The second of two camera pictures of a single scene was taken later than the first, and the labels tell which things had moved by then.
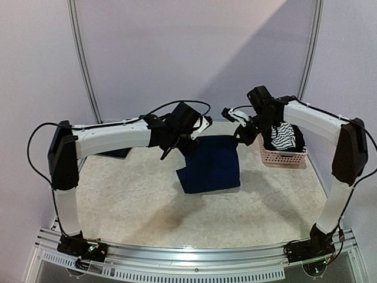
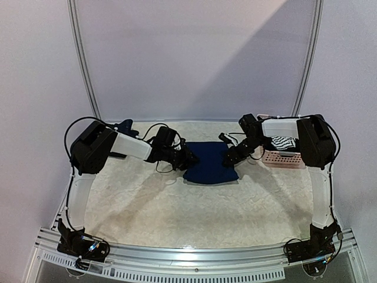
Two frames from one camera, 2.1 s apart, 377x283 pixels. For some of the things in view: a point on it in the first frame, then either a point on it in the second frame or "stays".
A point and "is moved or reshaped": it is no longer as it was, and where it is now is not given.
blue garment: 212,163 is moved or reshaped
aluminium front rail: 242,262 stays
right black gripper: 245,131 to 235,152
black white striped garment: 283,136 stays
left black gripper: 186,151 to 186,158
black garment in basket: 299,141 stays
